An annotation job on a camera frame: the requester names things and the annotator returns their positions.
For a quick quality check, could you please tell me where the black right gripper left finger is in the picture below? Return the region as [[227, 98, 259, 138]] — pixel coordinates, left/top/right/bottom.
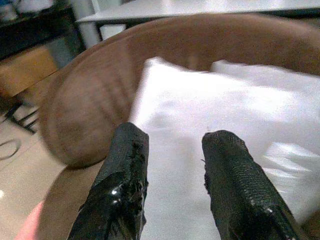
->
[[68, 121, 150, 240]]

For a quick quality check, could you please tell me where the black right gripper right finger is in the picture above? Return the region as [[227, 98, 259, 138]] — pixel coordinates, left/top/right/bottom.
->
[[201, 129, 301, 240]]

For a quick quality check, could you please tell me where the pink fluffy pillow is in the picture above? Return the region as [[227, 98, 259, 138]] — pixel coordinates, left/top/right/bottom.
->
[[14, 199, 47, 240]]

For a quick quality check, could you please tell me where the grey pillow with round print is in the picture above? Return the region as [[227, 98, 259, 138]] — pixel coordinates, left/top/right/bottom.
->
[[129, 56, 320, 240]]

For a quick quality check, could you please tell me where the brown velvet round sofa chair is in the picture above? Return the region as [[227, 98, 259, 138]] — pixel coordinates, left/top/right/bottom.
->
[[37, 12, 320, 240]]

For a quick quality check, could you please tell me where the plain grey pillow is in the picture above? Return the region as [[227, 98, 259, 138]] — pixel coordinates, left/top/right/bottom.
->
[[209, 59, 320, 85]]

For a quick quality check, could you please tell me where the black metal floor stand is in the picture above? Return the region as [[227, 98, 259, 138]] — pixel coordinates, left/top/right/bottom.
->
[[0, 98, 42, 136]]

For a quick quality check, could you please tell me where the brown cardboard box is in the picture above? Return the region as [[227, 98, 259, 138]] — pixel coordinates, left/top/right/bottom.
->
[[0, 46, 60, 100]]

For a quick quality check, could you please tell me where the black shelf unit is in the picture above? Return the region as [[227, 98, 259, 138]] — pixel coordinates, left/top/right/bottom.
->
[[0, 3, 85, 62]]

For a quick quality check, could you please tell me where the white table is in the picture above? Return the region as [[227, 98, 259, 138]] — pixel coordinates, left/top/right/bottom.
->
[[71, 0, 320, 51]]

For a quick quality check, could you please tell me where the black cable loop on floor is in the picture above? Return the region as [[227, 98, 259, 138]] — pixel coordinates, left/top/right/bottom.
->
[[0, 137, 23, 161]]

